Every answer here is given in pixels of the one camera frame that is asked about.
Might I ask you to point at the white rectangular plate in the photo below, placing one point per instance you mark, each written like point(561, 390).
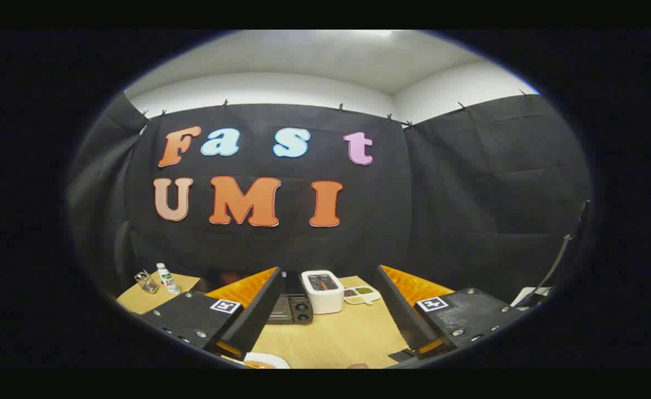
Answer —
point(275, 359)

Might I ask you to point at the white plastic drink bottle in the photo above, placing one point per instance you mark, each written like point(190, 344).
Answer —
point(166, 278)

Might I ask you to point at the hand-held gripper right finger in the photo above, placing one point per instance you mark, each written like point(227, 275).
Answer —
point(400, 310)

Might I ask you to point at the small white divided dish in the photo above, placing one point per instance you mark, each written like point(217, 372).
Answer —
point(361, 293)

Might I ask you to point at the white bread toaster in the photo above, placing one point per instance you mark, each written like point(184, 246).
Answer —
point(323, 296)

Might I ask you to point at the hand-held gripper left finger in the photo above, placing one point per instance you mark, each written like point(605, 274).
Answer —
point(259, 310)

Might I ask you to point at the black toaster oven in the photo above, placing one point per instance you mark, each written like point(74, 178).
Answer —
point(295, 310)

